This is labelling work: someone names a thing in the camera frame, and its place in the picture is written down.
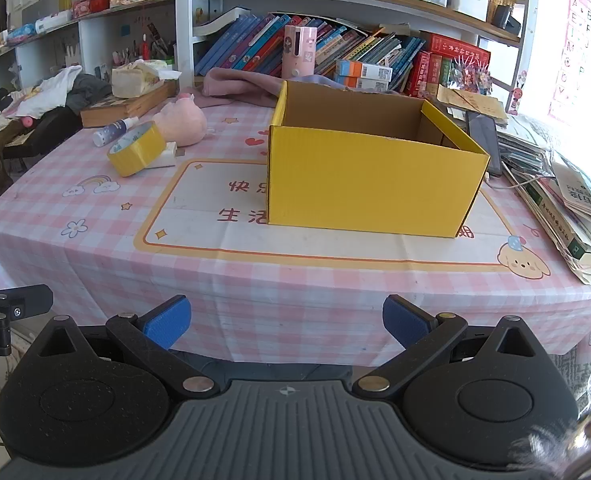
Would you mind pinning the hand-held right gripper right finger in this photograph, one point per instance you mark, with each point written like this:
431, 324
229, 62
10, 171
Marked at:
405, 322

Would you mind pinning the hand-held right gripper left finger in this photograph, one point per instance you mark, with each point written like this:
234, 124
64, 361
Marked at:
168, 322

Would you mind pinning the yellow cardboard box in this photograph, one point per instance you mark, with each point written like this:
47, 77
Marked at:
365, 185

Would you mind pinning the white charger plug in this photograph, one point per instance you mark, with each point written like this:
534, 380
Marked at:
169, 155

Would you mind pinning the yellow tape roll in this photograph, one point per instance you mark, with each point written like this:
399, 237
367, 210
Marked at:
143, 156

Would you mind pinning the small spray bottle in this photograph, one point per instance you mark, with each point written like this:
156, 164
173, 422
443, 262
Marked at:
110, 134

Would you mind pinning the pink plush toy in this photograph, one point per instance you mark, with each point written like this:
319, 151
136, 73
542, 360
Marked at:
180, 120

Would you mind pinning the black bag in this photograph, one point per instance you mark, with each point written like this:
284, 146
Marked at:
45, 132

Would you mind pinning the white shirt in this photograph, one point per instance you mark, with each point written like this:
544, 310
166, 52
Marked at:
45, 92

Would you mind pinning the grey fur pompom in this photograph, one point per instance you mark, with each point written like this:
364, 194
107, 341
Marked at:
550, 450

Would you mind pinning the stack of books and papers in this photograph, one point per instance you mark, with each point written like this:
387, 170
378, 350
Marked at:
560, 200

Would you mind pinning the black phone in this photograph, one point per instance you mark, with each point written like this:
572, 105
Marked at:
483, 140

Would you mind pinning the grey garment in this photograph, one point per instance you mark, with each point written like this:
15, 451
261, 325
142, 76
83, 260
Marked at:
88, 91

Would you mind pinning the flat wooden box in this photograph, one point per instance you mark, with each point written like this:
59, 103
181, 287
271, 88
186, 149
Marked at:
125, 107

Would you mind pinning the brown envelope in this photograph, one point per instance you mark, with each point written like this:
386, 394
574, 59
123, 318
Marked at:
470, 102

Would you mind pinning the blue wipes pack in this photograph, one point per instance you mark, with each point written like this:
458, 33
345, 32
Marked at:
21, 32

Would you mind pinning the beige tissue pack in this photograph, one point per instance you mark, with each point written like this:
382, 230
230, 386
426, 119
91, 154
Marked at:
133, 82

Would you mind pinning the pink cloth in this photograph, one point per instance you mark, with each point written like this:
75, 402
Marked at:
235, 87

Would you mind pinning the white wipes pack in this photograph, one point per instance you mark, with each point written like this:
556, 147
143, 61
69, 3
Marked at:
53, 24

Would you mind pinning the red dictionary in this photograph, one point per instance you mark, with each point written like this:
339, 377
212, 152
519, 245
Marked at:
416, 75
434, 74

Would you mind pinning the pink cartoon sticker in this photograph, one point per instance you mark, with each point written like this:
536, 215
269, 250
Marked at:
515, 100

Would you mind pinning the desk holder with pens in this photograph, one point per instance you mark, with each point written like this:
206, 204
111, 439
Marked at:
145, 52

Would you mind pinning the red gift tin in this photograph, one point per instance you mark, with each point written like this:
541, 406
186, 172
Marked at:
90, 2

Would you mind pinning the row of leaning books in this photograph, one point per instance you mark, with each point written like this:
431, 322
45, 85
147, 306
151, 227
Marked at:
245, 45

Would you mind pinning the pink box on shelf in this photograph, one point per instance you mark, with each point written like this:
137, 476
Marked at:
298, 55

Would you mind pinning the white bookshelf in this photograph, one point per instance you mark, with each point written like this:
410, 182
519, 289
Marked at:
185, 25

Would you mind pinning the small black device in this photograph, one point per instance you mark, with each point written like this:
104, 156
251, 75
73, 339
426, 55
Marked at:
503, 16

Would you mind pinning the white storage box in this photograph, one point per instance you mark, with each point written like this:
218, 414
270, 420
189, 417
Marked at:
468, 2

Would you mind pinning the alphabet wall poster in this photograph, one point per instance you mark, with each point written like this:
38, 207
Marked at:
583, 55

